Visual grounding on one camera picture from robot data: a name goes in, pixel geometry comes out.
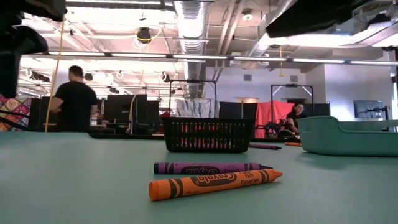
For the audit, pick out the orange crayon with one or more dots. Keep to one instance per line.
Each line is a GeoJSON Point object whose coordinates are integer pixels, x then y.
{"type": "Point", "coordinates": [202, 185]}
{"type": "Point", "coordinates": [293, 144]}

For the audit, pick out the purple crayon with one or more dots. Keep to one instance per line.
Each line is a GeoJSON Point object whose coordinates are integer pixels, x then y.
{"type": "Point", "coordinates": [264, 146]}
{"type": "Point", "coordinates": [186, 168]}

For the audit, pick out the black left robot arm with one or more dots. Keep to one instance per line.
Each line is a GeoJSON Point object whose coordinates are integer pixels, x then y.
{"type": "Point", "coordinates": [12, 62]}

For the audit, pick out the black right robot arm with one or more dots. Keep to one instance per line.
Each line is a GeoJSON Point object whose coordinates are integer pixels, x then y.
{"type": "Point", "coordinates": [311, 15]}

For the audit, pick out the pale blue hanging cloth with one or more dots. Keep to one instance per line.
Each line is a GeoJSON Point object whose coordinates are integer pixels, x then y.
{"type": "Point", "coordinates": [196, 108]}

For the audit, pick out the black mesh basket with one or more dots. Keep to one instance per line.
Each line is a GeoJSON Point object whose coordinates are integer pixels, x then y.
{"type": "Point", "coordinates": [205, 119]}

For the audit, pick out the black partition panel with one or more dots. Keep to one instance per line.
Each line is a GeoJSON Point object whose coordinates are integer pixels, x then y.
{"type": "Point", "coordinates": [124, 109]}
{"type": "Point", "coordinates": [233, 110]}

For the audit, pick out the ceiling light strip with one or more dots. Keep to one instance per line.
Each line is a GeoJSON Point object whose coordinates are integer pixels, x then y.
{"type": "Point", "coordinates": [199, 57]}
{"type": "Point", "coordinates": [77, 53]}
{"type": "Point", "coordinates": [259, 58]}
{"type": "Point", "coordinates": [317, 60]}
{"type": "Point", "coordinates": [138, 55]}
{"type": "Point", "coordinates": [373, 62]}

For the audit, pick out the red curtain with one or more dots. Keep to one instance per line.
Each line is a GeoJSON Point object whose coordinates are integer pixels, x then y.
{"type": "Point", "coordinates": [267, 115]}

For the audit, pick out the black ceiling dome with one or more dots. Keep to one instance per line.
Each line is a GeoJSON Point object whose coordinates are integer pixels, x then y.
{"type": "Point", "coordinates": [144, 33]}

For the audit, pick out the person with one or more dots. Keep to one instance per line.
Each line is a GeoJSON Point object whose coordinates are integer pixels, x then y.
{"type": "Point", "coordinates": [76, 102]}
{"type": "Point", "coordinates": [295, 118]}

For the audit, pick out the stacked storage boxes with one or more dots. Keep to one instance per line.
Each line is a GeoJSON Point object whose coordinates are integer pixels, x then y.
{"type": "Point", "coordinates": [94, 119]}

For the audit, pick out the teal plastic bin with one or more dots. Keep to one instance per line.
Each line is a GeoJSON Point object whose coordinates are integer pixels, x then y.
{"type": "Point", "coordinates": [342, 140]}

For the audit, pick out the wooden bench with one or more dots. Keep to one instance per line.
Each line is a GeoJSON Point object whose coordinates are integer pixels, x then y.
{"type": "Point", "coordinates": [51, 124]}

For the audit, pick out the yellow pole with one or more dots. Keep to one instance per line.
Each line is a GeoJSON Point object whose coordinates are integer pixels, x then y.
{"type": "Point", "coordinates": [47, 119]}

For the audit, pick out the green table mat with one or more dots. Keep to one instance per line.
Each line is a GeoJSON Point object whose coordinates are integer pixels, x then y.
{"type": "Point", "coordinates": [62, 193]}

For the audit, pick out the colourful patchwork quilt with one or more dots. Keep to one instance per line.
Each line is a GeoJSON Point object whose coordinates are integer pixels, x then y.
{"type": "Point", "coordinates": [15, 107]}

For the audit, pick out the black metal stand frame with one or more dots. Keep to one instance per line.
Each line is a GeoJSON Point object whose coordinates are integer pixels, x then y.
{"type": "Point", "coordinates": [192, 81]}
{"type": "Point", "coordinates": [292, 85]}

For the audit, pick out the black table frame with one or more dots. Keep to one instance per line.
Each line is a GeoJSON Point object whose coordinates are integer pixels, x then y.
{"type": "Point", "coordinates": [124, 136]}

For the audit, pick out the silver ventilation duct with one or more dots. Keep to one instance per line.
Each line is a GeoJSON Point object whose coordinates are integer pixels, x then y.
{"type": "Point", "coordinates": [189, 15]}

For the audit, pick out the wall monitor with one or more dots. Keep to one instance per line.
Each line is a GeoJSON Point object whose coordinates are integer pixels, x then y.
{"type": "Point", "coordinates": [367, 107]}

